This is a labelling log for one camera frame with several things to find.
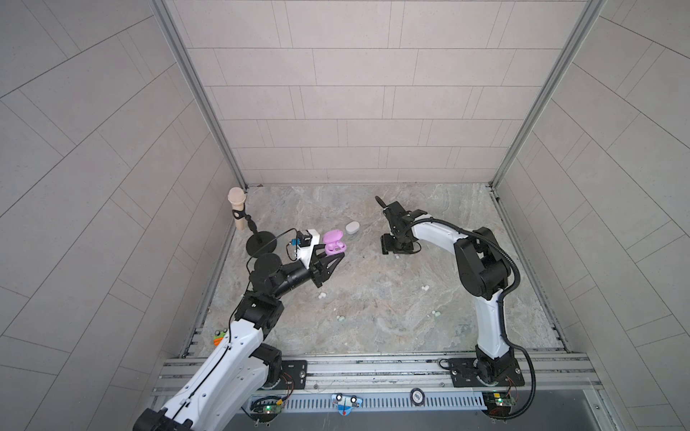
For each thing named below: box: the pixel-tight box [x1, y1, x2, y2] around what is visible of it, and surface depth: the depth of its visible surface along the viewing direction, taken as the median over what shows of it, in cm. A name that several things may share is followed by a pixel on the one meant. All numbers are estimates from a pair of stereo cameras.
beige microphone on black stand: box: [227, 186, 278, 258], surface depth 88 cm
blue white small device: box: [330, 393, 363, 417], surface depth 67 cm
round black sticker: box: [409, 387, 425, 407], surface depth 69 cm
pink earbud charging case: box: [323, 228, 347, 256], surface depth 68 cm
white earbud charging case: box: [345, 220, 361, 235], surface depth 103 cm
